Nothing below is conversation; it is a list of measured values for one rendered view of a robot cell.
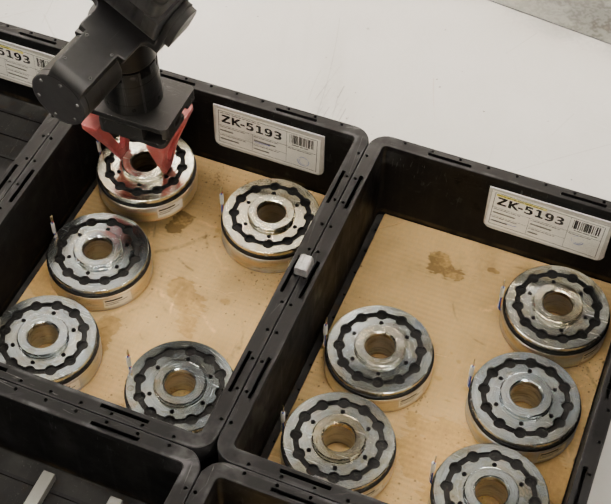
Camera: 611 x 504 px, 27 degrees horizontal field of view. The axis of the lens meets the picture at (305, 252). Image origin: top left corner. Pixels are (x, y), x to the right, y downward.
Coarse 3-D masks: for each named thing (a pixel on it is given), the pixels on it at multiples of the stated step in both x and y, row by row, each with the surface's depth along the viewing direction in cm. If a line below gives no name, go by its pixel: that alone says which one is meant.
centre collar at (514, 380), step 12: (504, 384) 115; (516, 384) 116; (528, 384) 116; (540, 384) 115; (504, 396) 114; (552, 396) 115; (504, 408) 114; (516, 408) 114; (528, 408) 114; (540, 408) 114
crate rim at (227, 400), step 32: (224, 96) 129; (64, 128) 126; (320, 128) 127; (352, 128) 127; (32, 160) 124; (352, 160) 124; (0, 224) 118; (320, 224) 119; (288, 288) 114; (256, 352) 110; (32, 384) 107; (224, 416) 106; (192, 448) 104
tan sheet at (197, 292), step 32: (96, 192) 134; (224, 192) 134; (160, 224) 132; (192, 224) 132; (160, 256) 129; (192, 256) 129; (224, 256) 129; (32, 288) 126; (160, 288) 126; (192, 288) 126; (224, 288) 126; (256, 288) 126; (96, 320) 124; (128, 320) 124; (160, 320) 124; (192, 320) 124; (224, 320) 124; (256, 320) 124; (224, 352) 122; (96, 384) 119
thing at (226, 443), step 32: (448, 160) 124; (352, 192) 122; (544, 192) 122; (576, 192) 122; (320, 256) 116; (288, 320) 112; (256, 384) 109; (608, 384) 110; (608, 416) 106; (224, 448) 104; (288, 480) 102; (320, 480) 102; (576, 480) 102
